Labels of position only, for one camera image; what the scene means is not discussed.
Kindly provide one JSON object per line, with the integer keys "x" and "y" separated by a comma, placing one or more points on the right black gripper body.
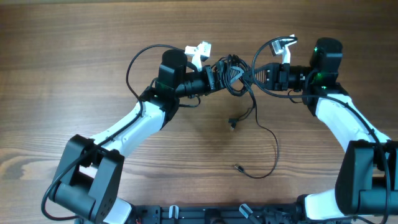
{"x": 282, "y": 77}

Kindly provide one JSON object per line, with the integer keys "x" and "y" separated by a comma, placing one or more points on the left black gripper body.
{"x": 207, "y": 86}

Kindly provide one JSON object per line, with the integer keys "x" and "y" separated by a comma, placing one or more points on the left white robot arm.
{"x": 88, "y": 175}

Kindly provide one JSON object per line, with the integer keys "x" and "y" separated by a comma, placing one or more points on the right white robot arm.
{"x": 367, "y": 180}

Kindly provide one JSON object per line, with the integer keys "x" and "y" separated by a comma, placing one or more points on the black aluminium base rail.
{"x": 279, "y": 213}

